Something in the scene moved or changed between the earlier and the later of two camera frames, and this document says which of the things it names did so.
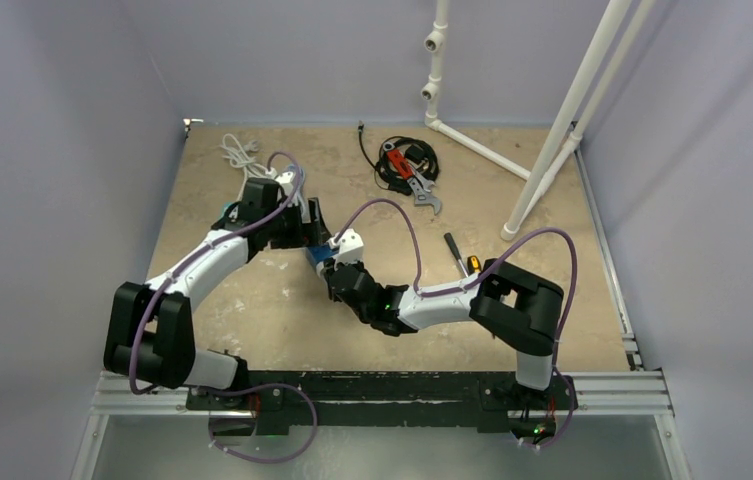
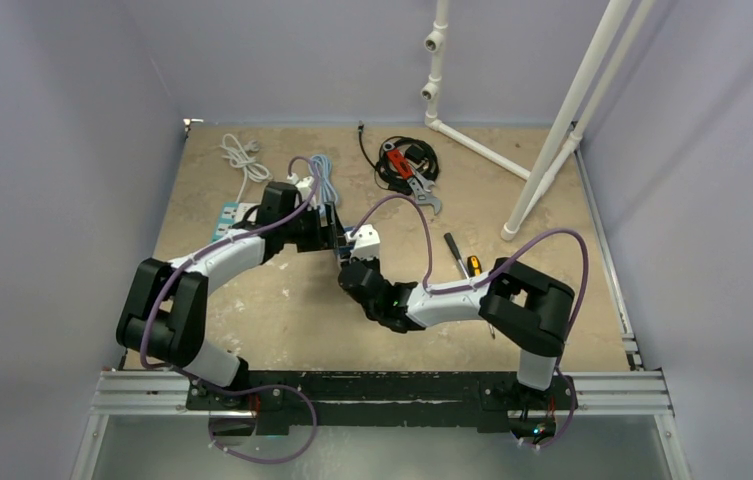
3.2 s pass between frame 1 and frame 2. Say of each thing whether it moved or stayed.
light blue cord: moved
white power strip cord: stayed
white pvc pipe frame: stayed
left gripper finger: moved
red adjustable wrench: stayed
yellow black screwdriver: stayed
